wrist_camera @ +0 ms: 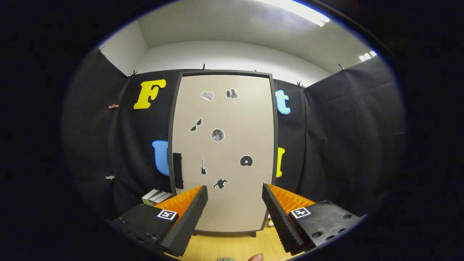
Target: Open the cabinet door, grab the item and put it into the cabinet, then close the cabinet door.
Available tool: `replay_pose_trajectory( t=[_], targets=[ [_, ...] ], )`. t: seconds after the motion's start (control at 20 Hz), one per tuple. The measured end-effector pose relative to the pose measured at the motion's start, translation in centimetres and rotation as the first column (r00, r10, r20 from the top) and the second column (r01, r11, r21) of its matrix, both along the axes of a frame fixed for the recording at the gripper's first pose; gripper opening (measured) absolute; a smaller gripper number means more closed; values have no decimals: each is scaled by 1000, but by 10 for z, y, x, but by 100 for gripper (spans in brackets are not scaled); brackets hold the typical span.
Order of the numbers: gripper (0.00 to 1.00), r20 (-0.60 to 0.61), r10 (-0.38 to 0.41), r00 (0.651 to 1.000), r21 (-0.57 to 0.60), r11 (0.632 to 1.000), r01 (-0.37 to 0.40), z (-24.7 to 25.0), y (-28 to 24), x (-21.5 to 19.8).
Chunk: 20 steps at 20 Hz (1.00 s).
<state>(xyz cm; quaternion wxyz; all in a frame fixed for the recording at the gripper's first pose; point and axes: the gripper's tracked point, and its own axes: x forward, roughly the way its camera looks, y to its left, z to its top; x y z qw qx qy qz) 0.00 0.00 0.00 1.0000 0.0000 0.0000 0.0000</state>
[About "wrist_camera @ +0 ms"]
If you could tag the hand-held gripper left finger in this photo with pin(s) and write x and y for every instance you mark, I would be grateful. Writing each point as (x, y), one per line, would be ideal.
(190, 224)

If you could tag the dark grey cabinet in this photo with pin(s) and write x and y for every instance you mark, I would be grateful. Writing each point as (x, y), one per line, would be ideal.
(276, 137)

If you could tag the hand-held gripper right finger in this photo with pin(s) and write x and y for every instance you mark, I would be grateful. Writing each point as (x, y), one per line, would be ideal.
(281, 224)

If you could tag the black backdrop cloth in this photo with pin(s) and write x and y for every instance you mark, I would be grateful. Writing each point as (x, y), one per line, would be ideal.
(344, 145)

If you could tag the pink and green plush toy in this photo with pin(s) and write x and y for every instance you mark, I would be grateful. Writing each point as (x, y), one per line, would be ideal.
(270, 222)

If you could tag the green book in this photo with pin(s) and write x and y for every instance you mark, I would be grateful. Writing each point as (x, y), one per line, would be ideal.
(149, 196)

